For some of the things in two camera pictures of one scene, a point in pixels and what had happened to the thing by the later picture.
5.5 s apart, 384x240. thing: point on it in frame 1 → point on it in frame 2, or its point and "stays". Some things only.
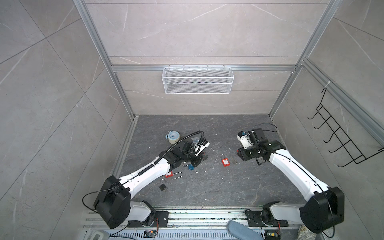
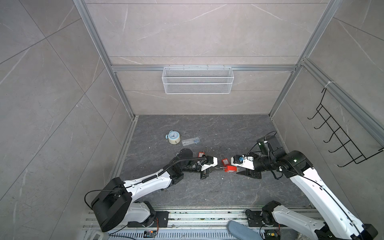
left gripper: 200,158 → 205,174
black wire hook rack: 355,154 stays
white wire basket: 193,80 stays
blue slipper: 241,232 stays
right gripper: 242,153 → 250,172
